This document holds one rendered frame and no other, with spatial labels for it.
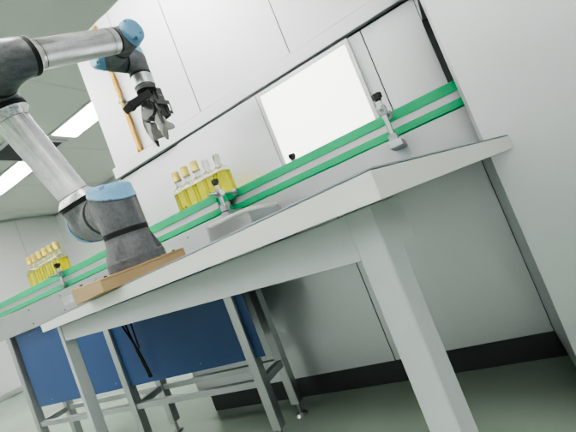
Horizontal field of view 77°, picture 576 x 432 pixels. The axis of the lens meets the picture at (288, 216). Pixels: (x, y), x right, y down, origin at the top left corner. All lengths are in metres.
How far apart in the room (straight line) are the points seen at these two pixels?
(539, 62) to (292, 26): 0.93
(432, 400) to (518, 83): 0.78
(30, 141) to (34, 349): 1.58
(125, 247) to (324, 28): 1.09
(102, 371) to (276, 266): 1.66
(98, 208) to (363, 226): 0.75
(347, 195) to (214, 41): 1.50
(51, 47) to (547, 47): 1.19
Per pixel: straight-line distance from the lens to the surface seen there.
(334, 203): 0.41
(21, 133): 1.19
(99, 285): 0.95
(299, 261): 0.52
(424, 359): 0.48
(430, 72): 1.45
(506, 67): 1.07
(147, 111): 1.41
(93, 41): 1.26
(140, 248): 1.00
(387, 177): 0.40
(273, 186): 1.38
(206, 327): 1.57
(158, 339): 1.77
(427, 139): 1.21
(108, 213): 1.02
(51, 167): 1.17
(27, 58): 1.14
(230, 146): 1.67
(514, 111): 1.05
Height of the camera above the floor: 0.72
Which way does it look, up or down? 3 degrees up
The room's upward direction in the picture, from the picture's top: 21 degrees counter-clockwise
